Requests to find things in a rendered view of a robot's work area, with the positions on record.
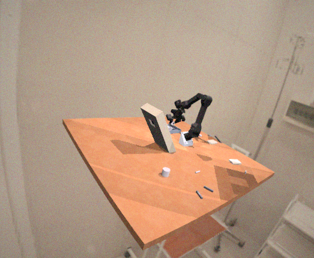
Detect white cylinder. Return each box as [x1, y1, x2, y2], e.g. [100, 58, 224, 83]
[162, 167, 171, 178]

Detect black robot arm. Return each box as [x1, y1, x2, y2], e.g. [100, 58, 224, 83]
[171, 93, 213, 141]

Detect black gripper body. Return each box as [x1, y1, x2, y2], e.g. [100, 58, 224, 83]
[166, 111, 186, 121]

